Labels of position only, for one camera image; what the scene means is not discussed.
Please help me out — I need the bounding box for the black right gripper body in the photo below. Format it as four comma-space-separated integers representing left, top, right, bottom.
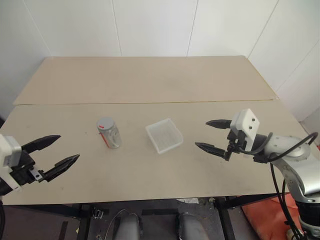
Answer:
226, 129, 248, 154

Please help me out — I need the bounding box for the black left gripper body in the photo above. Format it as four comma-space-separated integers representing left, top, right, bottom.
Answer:
9, 149, 47, 187

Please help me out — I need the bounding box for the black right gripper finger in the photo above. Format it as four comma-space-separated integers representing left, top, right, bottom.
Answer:
194, 142, 232, 162
205, 119, 233, 131

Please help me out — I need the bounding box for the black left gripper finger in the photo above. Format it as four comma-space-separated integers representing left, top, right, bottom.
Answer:
20, 134, 62, 154
40, 153, 81, 183

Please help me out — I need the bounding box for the translucent square plastic container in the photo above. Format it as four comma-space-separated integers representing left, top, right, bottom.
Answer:
145, 117, 185, 155

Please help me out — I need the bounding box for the clear plastic jar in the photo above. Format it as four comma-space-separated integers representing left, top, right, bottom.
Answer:
97, 123, 123, 150

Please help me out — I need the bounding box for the grey plastic jar lid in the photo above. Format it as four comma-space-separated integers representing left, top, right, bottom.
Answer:
96, 116, 115, 131

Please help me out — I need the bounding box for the crumpled white paper scrap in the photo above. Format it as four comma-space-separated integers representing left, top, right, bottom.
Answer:
176, 197, 200, 204

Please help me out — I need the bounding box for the small silver metal clip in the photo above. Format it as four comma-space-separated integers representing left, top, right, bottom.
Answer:
91, 208, 105, 220

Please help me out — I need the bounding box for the orange cloth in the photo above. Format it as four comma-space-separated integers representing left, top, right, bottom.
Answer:
240, 193, 302, 240

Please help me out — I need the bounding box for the dark grey rounded shape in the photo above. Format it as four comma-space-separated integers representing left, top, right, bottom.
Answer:
177, 212, 210, 240
116, 212, 142, 240

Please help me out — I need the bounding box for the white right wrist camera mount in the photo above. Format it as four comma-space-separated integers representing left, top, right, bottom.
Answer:
229, 108, 261, 154

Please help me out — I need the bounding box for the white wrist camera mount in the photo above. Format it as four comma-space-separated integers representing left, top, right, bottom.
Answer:
0, 134, 23, 192
229, 108, 261, 154

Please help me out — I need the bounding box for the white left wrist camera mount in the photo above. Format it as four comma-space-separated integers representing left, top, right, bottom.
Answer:
0, 134, 23, 192

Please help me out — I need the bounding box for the black hanging right arm cable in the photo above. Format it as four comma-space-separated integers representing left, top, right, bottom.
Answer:
269, 161, 305, 240

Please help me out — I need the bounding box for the black right wrist loop cable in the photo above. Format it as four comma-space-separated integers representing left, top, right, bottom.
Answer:
235, 131, 319, 165

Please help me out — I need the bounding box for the black metal table frame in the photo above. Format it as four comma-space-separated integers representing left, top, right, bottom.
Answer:
3, 192, 285, 240

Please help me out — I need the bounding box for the thin grey wire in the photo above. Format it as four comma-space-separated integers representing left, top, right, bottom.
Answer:
104, 209, 131, 240

